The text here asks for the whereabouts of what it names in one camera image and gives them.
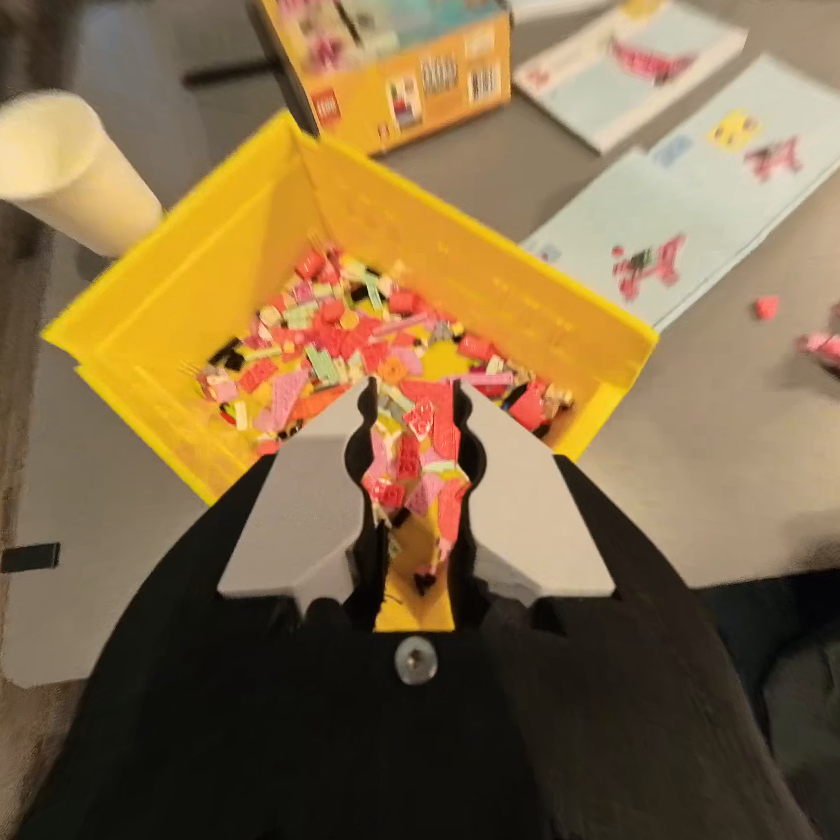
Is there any grey desk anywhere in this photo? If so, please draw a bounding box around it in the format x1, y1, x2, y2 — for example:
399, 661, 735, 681
3, 0, 840, 690

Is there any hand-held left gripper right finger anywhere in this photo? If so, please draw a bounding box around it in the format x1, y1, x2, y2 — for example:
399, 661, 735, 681
451, 379, 618, 609

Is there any pink brick model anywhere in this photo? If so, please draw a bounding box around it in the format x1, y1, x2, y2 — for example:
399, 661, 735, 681
797, 331, 840, 378

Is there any yellow toy brick box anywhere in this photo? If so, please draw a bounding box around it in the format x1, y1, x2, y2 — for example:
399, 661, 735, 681
246, 0, 513, 156

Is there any pile of toy bricks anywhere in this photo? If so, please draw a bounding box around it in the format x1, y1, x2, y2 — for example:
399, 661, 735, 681
196, 243, 575, 595

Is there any person's clothing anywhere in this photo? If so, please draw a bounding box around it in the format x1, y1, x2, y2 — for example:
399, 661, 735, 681
696, 571, 840, 840

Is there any open pale blue instruction booklet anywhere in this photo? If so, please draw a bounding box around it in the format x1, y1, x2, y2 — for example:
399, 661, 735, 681
521, 54, 840, 332

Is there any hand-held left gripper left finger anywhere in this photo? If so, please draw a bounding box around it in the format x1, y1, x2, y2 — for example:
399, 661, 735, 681
217, 377, 389, 602

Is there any yellow plastic bin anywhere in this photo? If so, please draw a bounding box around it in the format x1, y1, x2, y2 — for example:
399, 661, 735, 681
41, 108, 659, 634

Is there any white paper cup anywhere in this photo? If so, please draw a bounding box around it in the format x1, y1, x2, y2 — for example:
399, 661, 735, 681
0, 90, 164, 258

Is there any closed instruction booklet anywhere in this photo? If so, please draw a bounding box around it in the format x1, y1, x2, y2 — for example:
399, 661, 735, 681
512, 0, 749, 155

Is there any black flat strip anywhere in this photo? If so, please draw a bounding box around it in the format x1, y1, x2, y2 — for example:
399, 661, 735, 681
0, 542, 61, 573

